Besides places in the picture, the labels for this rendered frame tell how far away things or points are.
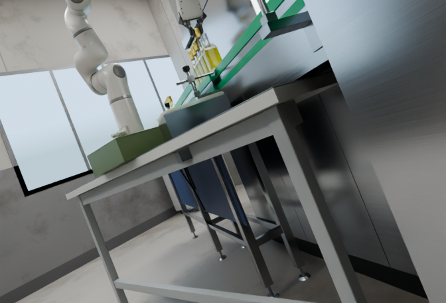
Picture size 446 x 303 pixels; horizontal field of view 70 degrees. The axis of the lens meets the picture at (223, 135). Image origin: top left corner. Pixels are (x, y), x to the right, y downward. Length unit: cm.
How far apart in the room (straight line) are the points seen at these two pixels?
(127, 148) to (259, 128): 57
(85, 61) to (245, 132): 81
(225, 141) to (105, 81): 66
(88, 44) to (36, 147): 293
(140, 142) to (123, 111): 17
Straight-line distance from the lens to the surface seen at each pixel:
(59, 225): 415
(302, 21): 69
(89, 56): 140
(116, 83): 136
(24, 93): 441
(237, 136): 84
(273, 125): 76
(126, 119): 133
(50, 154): 423
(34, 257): 410
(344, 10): 41
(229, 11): 143
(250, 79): 101
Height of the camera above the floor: 68
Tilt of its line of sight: 1 degrees up
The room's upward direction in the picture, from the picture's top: 22 degrees counter-clockwise
